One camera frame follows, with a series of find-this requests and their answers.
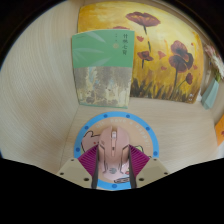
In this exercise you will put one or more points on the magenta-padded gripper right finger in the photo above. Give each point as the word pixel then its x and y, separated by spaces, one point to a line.
pixel 139 162

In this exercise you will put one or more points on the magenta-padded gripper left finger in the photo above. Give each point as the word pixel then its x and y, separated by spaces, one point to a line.
pixel 87 163

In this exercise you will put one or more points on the pink computer mouse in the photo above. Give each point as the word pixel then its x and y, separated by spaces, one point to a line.
pixel 113 150

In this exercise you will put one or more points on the round blue-rimmed cartoon mouse pad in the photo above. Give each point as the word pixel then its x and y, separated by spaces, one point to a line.
pixel 146 136

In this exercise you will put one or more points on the pale teal faceted vase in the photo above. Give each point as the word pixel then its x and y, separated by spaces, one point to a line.
pixel 210 95

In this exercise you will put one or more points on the green and beige book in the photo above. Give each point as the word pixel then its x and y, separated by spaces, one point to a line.
pixel 103 66

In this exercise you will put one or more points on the yellow poppy flower painting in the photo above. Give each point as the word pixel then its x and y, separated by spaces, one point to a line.
pixel 163 66

